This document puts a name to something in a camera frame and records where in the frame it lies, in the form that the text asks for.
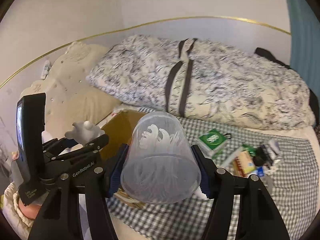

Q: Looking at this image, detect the white cloth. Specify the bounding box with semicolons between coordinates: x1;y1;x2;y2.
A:
65;121;105;146

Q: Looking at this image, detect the blue white tissue pack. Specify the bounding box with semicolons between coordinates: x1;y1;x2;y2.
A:
254;166;266;178

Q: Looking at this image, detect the red yellow medicine box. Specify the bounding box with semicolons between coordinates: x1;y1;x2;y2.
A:
233;151;256;177

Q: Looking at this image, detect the small black box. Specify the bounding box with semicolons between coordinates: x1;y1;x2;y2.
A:
252;147;267;167

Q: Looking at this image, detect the translucent white silicone strip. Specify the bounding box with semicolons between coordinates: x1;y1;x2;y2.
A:
220;146;244;168

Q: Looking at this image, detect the silver foil packet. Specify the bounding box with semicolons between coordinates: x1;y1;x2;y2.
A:
260;139;283;170

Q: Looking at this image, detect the small green packet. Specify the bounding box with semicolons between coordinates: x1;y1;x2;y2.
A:
242;144;257;157

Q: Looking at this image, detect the green white medicine box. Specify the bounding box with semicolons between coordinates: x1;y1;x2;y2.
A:
198;129;227;154

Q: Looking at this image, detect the clear plastic cup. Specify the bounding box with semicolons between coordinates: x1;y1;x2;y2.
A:
120;112;201;204

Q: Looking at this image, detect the brown cardboard box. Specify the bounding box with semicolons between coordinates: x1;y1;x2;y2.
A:
100;109;146;209

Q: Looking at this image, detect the floral folded duvet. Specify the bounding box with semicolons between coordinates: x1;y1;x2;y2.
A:
87;35;316;130

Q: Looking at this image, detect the teal curtain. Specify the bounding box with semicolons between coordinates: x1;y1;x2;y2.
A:
286;0;319;97

